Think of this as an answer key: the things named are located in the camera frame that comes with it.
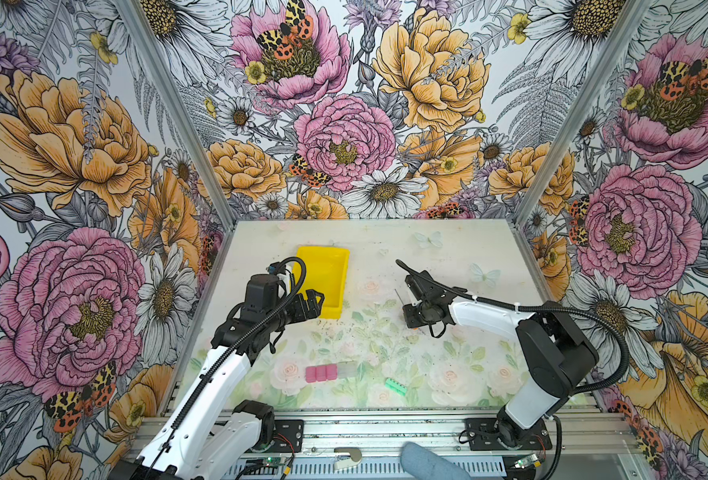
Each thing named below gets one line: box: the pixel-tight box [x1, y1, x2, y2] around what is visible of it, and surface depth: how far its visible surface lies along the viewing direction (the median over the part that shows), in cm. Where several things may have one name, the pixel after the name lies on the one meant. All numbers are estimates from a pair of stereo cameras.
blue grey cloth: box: [400, 442, 471, 480], surface depth 70 cm
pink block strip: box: [305, 364, 338, 383], surface depth 85 cm
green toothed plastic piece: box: [385, 378, 408, 397], surface depth 83 cm
